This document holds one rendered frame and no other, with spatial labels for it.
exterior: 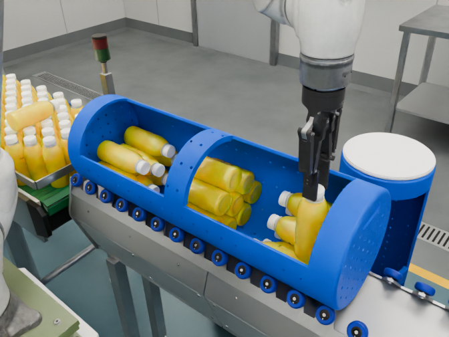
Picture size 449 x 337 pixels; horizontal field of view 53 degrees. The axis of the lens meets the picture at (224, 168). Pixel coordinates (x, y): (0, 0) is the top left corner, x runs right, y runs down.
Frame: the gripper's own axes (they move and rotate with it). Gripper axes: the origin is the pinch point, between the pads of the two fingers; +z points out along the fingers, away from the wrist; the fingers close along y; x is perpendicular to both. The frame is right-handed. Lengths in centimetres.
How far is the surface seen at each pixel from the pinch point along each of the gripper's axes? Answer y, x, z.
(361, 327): -4.4, -15.2, 29.2
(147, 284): 10, 75, 86
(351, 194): 3.9, -6.1, 3.6
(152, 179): 6, 58, 26
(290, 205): 8.1, 9.9, 16.0
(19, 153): -11, 103, 23
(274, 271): -8.2, 3.9, 21.0
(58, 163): -5, 91, 26
